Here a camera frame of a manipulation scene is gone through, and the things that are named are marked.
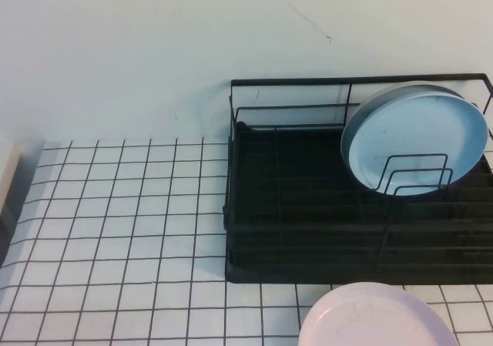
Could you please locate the light blue round plate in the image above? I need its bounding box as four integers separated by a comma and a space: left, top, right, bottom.
340, 82, 490, 197

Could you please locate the pink round plate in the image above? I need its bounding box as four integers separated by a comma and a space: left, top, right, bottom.
298, 282, 459, 346

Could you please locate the white grid pattern tablecloth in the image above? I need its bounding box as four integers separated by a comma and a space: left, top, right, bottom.
0, 137, 493, 346

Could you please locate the black wire dish rack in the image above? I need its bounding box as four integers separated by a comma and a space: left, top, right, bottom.
222, 72, 493, 270

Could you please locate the black plastic drip tray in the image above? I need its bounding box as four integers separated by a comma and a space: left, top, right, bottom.
224, 120, 493, 285

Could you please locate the beige wall trim strip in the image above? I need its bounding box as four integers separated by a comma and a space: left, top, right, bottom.
0, 142, 22, 217

